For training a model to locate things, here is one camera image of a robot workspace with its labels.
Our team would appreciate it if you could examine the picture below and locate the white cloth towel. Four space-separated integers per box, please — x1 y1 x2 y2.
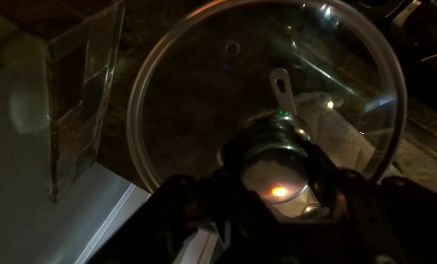
295 91 404 177

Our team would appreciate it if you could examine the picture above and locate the clear acrylic holder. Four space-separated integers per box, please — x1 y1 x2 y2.
46 3 126 203

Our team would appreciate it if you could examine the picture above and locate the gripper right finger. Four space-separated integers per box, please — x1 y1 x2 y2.
306 145 437 264

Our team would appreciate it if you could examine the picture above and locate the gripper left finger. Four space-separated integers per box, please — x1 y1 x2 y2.
88 167 279 264

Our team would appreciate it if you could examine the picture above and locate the white utensil handle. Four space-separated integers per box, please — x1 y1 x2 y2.
269 68 298 115

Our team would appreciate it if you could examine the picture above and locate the black stove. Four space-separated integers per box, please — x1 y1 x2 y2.
350 0 437 121

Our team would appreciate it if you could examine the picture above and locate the glass lid with metal rim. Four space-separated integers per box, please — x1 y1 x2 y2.
126 0 408 221

